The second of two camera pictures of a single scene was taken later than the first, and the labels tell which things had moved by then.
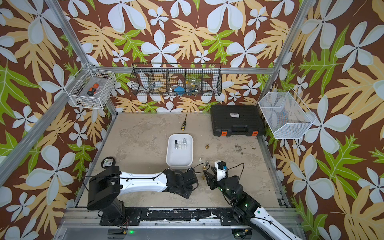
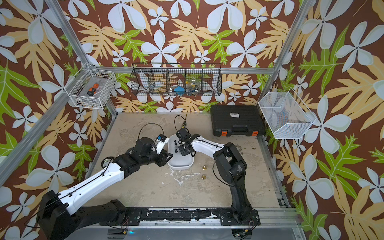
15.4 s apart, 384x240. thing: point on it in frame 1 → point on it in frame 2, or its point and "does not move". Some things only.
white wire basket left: [78, 87] does not move
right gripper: [213, 180] → [180, 147]
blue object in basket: [179, 91] does not move
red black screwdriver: [92, 90] does not move
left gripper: [191, 188] → [163, 157]
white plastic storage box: [179, 152] does not move
